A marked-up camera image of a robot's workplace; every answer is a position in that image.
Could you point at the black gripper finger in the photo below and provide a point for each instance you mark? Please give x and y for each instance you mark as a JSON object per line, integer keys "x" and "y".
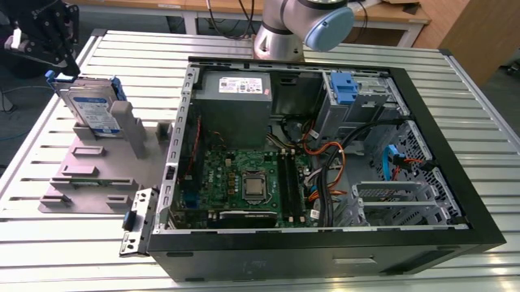
{"x": 49, "y": 53}

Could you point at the hard disk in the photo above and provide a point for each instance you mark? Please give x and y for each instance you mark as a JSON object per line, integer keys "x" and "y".
{"x": 95, "y": 114}

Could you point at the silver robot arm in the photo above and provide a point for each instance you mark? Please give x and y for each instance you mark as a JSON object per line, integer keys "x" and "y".
{"x": 280, "y": 39}

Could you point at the green RAM stick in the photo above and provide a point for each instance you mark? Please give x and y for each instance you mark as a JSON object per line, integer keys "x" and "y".
{"x": 90, "y": 182}

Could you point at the grey parts rack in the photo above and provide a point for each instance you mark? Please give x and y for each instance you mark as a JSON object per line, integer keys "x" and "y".
{"x": 106, "y": 194}

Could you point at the grey power supply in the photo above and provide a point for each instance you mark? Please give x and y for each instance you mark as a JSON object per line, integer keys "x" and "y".
{"x": 232, "y": 121}

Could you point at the green motherboard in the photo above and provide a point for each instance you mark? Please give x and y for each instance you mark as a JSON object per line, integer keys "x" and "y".
{"x": 221, "y": 182}

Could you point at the CPU socket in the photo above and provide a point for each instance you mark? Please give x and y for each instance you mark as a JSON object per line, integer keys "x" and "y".
{"x": 255, "y": 173}

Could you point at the silver CPU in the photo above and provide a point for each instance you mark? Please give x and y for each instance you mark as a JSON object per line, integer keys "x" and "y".
{"x": 255, "y": 186}

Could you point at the black graphics card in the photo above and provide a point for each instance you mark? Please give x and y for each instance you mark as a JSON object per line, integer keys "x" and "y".
{"x": 244, "y": 219}

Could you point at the blue drive latch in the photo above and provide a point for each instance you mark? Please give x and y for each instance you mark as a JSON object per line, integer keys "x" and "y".
{"x": 343, "y": 88}

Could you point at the grey metal drive cage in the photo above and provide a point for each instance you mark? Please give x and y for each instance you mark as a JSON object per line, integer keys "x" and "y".
{"x": 366, "y": 115}

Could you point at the black PC case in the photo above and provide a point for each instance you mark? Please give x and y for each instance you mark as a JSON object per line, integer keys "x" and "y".
{"x": 284, "y": 255}

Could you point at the wooden cabinet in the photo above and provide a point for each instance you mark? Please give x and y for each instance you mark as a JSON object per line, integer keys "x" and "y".
{"x": 479, "y": 36}

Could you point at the wooden desk white frame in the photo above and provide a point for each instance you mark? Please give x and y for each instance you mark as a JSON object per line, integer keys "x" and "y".
{"x": 390, "y": 16}
{"x": 122, "y": 3}

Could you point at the metal slot retainer bracket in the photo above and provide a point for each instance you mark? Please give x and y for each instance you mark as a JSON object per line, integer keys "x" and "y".
{"x": 142, "y": 210}

